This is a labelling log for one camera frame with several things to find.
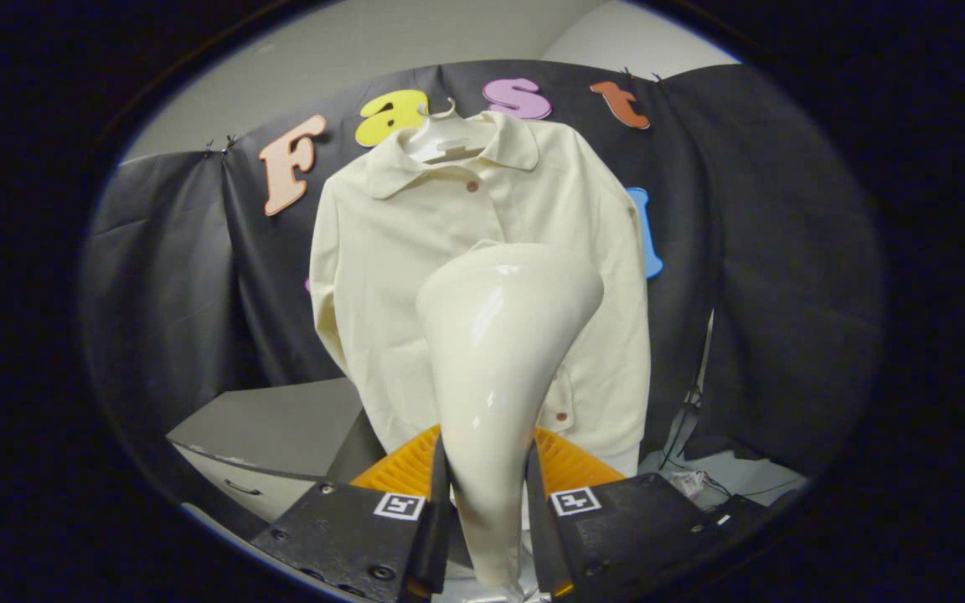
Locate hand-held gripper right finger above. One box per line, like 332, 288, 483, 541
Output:
524, 425, 730, 600

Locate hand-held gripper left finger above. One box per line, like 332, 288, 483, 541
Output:
252, 423, 454, 603

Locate white garment steamer head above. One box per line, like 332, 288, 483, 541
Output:
415, 240, 606, 587

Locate cream button shirt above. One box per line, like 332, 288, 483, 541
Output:
308, 111, 653, 478

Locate white clothes hanger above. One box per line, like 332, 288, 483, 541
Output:
403, 98, 492, 164

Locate grey drawer cabinet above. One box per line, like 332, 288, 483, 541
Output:
166, 377, 391, 524

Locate black backdrop cloth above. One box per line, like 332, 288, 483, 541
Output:
80, 59, 885, 520

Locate tangled floor cables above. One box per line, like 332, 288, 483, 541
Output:
658, 461, 810, 513

